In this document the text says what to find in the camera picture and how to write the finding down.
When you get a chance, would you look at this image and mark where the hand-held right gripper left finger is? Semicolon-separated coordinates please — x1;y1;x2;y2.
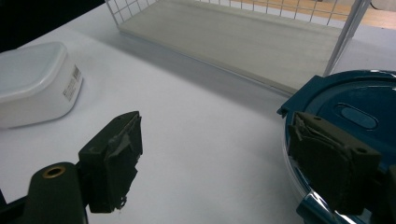
78;110;144;215

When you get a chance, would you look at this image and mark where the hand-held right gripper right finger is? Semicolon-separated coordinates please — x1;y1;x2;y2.
288;111;383;217

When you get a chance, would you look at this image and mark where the round container with blue lid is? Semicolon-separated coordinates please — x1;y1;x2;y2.
276;69;396;224

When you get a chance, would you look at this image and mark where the white wire shelf rack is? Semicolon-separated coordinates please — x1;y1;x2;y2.
104;0;373;96

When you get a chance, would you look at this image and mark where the white plastic lidded container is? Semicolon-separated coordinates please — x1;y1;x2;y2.
0;41;84;130

